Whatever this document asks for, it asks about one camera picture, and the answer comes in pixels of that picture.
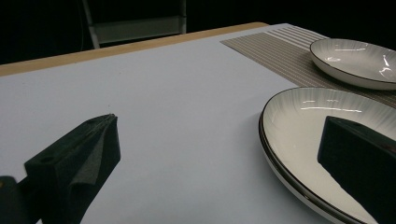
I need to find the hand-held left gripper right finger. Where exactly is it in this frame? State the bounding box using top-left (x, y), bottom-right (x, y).
top-left (317, 115), bottom-right (396, 224)

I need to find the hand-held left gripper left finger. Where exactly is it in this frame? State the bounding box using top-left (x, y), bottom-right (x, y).
top-left (23, 113), bottom-right (121, 224)

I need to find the white plate with dark rim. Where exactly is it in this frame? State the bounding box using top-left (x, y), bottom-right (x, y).
top-left (258, 113), bottom-right (370, 224)
top-left (261, 86), bottom-right (396, 224)
top-left (309, 37), bottom-right (396, 91)

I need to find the striped brown placemat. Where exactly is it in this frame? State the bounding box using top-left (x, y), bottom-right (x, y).
top-left (219, 25), bottom-right (396, 109)

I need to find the white metal stand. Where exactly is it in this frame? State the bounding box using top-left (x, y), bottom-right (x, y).
top-left (81, 0), bottom-right (188, 50)

